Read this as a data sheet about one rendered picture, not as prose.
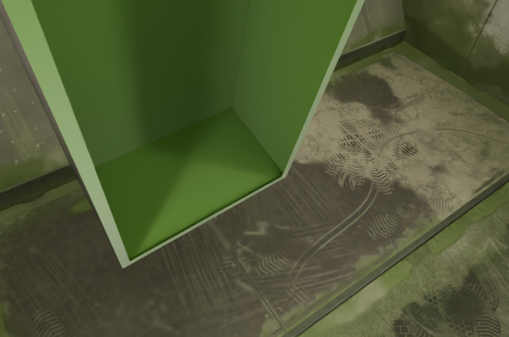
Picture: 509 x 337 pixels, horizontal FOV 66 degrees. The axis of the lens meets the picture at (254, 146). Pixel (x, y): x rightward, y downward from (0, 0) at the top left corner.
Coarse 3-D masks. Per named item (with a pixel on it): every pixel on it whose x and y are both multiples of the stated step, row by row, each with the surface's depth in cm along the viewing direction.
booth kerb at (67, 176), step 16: (400, 32) 261; (368, 48) 252; (384, 48) 263; (336, 64) 244; (48, 176) 174; (64, 176) 179; (0, 192) 165; (16, 192) 170; (32, 192) 175; (0, 208) 170
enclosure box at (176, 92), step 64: (0, 0) 40; (64, 0) 80; (128, 0) 88; (192, 0) 99; (256, 0) 108; (320, 0) 88; (64, 64) 91; (128, 64) 103; (192, 64) 118; (256, 64) 123; (320, 64) 97; (64, 128) 56; (128, 128) 124; (192, 128) 143; (256, 128) 141; (128, 192) 126; (192, 192) 129; (256, 192) 132; (128, 256) 115
